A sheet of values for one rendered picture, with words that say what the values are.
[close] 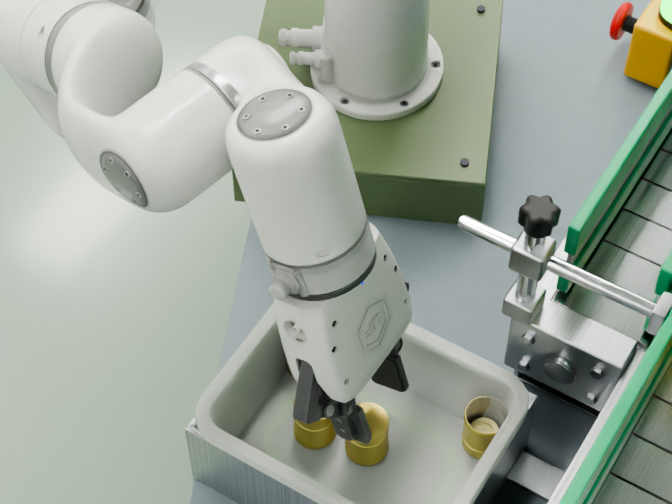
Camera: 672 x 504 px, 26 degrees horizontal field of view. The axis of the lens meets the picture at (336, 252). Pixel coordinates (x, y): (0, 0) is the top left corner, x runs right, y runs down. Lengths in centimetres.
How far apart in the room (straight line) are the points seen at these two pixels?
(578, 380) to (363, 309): 21
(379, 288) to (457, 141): 33
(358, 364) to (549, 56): 56
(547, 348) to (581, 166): 31
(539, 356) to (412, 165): 25
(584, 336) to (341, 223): 26
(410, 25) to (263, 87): 35
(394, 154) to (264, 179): 42
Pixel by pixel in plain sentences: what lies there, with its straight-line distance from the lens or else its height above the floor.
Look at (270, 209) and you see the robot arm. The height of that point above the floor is 108.
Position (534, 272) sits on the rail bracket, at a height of 95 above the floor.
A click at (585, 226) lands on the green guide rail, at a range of 110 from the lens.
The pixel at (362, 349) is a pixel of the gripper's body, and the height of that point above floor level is 94.
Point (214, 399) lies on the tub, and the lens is 114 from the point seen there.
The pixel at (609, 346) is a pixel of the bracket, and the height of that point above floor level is 89.
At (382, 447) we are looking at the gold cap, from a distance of 117.
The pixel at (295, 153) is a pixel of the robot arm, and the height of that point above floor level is 113.
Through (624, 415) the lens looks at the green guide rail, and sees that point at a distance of 100.
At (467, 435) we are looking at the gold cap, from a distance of 118.
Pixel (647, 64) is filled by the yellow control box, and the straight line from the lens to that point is 147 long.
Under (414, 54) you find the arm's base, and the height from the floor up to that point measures 87.
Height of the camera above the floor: 181
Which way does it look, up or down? 53 degrees down
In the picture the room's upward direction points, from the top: straight up
